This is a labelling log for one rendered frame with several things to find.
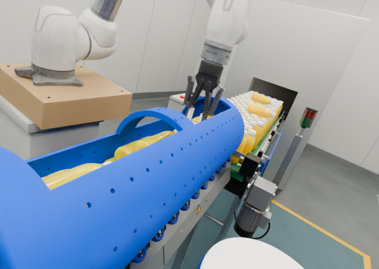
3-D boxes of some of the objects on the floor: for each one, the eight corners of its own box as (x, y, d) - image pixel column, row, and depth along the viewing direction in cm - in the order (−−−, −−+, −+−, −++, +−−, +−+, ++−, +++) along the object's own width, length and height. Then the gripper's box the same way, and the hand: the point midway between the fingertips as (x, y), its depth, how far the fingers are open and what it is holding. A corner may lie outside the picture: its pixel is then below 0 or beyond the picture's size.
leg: (159, 296, 139) (188, 215, 117) (164, 288, 144) (193, 209, 122) (167, 303, 137) (198, 221, 115) (172, 294, 142) (203, 215, 120)
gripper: (185, 53, 74) (166, 121, 82) (233, 70, 68) (208, 141, 77) (195, 55, 81) (177, 118, 89) (240, 70, 75) (216, 136, 83)
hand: (194, 120), depth 82 cm, fingers closed on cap, 4 cm apart
